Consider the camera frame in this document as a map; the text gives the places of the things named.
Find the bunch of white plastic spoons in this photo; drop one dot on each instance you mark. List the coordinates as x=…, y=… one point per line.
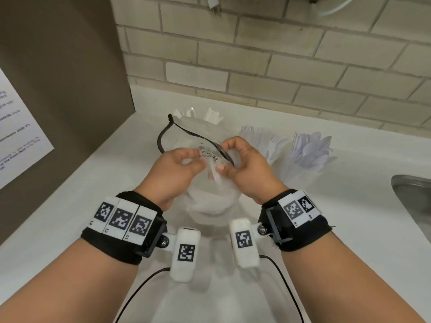
x=313, y=147

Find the person's left hand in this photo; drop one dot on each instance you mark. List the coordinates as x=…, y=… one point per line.
x=168, y=178

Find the person's right forearm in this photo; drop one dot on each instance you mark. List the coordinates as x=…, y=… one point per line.
x=336, y=285

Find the white power plug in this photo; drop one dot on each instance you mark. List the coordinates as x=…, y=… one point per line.
x=213, y=3

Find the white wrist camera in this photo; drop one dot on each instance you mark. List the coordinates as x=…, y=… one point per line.
x=183, y=274
x=245, y=260

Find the white paper notice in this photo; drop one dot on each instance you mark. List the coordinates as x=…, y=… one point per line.
x=20, y=131

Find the person's left forearm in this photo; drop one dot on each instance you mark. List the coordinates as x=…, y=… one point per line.
x=67, y=285

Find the person's right hand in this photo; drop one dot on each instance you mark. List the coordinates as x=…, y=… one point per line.
x=252, y=171

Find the clear zip bag black zipper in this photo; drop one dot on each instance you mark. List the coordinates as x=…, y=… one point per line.
x=202, y=131

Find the stainless steel sink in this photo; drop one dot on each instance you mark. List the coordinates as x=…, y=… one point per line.
x=414, y=198

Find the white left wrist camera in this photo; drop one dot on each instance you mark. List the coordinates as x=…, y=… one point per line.
x=183, y=274

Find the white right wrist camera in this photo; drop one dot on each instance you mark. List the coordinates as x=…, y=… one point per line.
x=245, y=260

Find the bunch of white plastic forks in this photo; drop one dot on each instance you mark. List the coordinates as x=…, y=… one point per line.
x=259, y=137

